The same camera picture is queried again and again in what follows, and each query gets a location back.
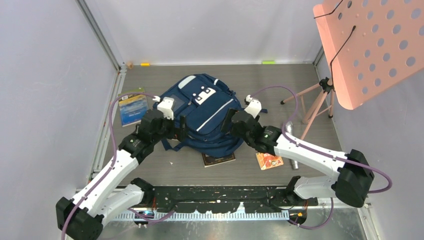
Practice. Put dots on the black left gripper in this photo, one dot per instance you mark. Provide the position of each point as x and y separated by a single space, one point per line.
176 132

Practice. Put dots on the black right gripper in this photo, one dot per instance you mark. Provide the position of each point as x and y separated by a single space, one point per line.
227 119

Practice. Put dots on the navy blue backpack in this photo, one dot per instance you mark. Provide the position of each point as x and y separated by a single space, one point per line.
204 101

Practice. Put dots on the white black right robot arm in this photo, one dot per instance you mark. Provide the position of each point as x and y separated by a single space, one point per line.
346 176

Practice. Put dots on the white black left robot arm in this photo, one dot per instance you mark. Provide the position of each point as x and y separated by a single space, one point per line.
84 216

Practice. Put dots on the dark Three Days book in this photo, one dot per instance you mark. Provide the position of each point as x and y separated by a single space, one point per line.
209 161

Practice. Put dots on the orange spiral notepad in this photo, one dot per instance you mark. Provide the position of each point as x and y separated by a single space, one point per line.
267 161

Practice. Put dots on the blue green landscape book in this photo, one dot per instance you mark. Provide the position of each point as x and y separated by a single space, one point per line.
132 108

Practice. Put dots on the silver metal cylinder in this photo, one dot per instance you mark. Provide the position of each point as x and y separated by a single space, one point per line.
289 129

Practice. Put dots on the green tape piece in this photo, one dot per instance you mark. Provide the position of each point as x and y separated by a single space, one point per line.
268 62

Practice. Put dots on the yellow tape piece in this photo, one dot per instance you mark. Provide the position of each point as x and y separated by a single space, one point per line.
145 64

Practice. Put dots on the small wooden cube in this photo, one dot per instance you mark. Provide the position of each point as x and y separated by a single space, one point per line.
129 64

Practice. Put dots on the pink perforated stand board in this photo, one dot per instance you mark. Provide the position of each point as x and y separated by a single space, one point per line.
370 45

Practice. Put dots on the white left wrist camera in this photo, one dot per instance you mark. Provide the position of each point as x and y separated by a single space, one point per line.
165 105

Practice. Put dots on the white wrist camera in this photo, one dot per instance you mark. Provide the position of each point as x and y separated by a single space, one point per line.
254 106
165 105

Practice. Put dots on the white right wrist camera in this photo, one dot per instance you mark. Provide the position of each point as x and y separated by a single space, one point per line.
254 106

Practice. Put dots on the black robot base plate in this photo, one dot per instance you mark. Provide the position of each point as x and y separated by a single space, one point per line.
221 199

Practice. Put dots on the aluminium frame rail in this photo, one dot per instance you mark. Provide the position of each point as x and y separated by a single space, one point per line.
90 18

